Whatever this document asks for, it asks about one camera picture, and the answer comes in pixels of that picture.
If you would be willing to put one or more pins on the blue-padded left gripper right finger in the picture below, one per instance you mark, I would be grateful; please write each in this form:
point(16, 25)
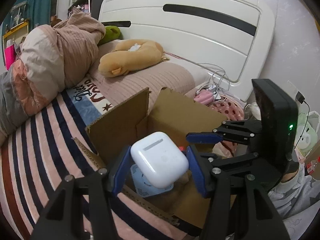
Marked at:
point(201, 174)

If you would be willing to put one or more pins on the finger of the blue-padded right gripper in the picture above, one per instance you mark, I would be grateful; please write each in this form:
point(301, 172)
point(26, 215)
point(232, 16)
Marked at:
point(208, 157)
point(203, 138)

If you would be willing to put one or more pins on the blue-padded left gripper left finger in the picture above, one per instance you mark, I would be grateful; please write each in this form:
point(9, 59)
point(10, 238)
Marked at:
point(117, 171)

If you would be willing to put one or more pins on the white earbuds case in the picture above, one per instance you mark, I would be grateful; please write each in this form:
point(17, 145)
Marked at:
point(159, 159)

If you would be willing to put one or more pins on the light blue round device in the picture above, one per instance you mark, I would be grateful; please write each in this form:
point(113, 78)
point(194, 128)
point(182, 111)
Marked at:
point(143, 187)

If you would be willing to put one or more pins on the green white plush doll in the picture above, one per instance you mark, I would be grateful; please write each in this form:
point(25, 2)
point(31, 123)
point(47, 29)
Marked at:
point(306, 134)

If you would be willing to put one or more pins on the polka dot pink sheet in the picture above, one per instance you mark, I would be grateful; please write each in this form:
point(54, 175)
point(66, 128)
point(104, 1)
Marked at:
point(233, 112)

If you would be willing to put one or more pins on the pink pouch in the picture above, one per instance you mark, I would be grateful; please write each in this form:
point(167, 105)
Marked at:
point(204, 97)

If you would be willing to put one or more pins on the grey star-print clothing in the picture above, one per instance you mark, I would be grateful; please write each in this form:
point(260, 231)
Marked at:
point(295, 195)

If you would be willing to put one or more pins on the pink ribbed pillow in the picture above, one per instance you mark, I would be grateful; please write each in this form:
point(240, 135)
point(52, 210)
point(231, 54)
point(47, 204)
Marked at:
point(178, 75)

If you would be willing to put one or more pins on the striped pink navy blanket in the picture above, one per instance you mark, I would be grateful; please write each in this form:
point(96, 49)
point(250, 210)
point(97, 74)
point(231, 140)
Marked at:
point(51, 145)

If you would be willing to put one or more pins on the tan plush toy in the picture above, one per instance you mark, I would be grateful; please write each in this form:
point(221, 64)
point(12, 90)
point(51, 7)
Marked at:
point(131, 56)

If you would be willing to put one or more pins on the white bed headboard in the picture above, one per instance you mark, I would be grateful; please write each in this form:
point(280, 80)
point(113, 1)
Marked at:
point(230, 38)

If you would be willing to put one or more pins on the green plush toy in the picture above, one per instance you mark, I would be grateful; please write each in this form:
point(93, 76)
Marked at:
point(112, 33)

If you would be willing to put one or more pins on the rolled pink grey duvet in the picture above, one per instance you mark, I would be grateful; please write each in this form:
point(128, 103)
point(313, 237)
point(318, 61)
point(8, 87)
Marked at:
point(51, 60)

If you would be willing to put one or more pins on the bright pink box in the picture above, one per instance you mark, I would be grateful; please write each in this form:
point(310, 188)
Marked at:
point(10, 56)

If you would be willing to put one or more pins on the glass display case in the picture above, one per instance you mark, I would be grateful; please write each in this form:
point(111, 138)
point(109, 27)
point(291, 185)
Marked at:
point(17, 14)

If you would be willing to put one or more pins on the teal curtain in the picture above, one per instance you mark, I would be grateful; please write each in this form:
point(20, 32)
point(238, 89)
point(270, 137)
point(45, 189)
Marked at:
point(36, 11)

